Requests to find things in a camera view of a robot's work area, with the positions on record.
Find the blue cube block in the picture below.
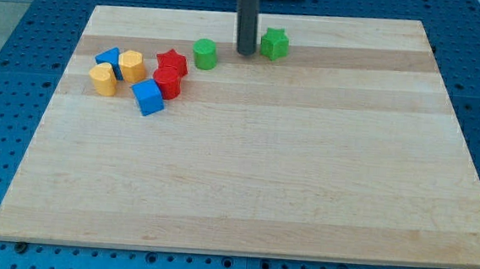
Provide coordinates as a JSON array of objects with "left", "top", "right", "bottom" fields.
[{"left": 131, "top": 79, "right": 164, "bottom": 116}]

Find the blue triangle block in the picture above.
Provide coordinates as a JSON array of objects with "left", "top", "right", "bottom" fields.
[{"left": 95, "top": 47, "right": 123, "bottom": 80}]

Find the yellow rounded block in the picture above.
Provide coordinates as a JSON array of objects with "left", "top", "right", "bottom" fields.
[{"left": 89, "top": 63, "right": 117, "bottom": 96}]

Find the red cylinder block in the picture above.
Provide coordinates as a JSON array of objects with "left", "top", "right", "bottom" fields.
[{"left": 153, "top": 67, "right": 182, "bottom": 100}]

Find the red star block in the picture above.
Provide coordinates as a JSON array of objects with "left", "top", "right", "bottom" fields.
[{"left": 155, "top": 48, "right": 188, "bottom": 77}]

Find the light wooden board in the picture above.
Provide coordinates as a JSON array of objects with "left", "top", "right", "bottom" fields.
[{"left": 0, "top": 5, "right": 480, "bottom": 269}]

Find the green star block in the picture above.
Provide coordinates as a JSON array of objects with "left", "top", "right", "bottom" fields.
[{"left": 260, "top": 27, "right": 290, "bottom": 61}]

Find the green cylinder block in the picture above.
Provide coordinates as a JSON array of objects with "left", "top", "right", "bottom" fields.
[{"left": 193, "top": 38, "right": 217, "bottom": 70}]

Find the yellow hexagon block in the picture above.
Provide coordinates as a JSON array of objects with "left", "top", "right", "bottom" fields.
[{"left": 118, "top": 50, "right": 147, "bottom": 83}]

